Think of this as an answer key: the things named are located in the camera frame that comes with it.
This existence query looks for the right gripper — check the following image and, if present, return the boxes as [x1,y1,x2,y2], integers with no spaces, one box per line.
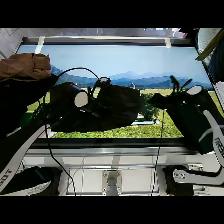
[147,92,176,113]

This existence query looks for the brown clothes hanger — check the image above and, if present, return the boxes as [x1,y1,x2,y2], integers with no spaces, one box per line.
[195,29,224,62]

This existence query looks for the black cable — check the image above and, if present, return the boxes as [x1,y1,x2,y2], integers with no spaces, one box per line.
[150,111,166,197]
[42,66,101,197]

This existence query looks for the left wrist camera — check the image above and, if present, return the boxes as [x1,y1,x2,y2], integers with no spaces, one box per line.
[97,76,112,89]

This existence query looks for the silver frame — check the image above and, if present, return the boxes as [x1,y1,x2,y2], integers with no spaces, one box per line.
[19,145,224,197]

